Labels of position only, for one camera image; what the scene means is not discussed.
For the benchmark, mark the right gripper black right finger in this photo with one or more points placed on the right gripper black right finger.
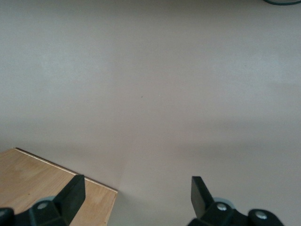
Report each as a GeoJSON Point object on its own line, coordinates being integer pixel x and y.
{"type": "Point", "coordinates": [200, 200]}

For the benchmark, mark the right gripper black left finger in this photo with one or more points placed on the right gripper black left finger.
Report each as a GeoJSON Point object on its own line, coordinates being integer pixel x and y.
{"type": "Point", "coordinates": [68, 202]}

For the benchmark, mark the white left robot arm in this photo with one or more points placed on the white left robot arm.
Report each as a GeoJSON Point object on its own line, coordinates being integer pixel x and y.
{"type": "Point", "coordinates": [282, 2]}

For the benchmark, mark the wooden drawer cabinet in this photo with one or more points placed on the wooden drawer cabinet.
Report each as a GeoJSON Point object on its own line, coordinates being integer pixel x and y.
{"type": "Point", "coordinates": [28, 179]}

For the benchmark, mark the table cover sheet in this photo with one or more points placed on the table cover sheet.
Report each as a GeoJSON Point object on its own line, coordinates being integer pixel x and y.
{"type": "Point", "coordinates": [150, 94]}

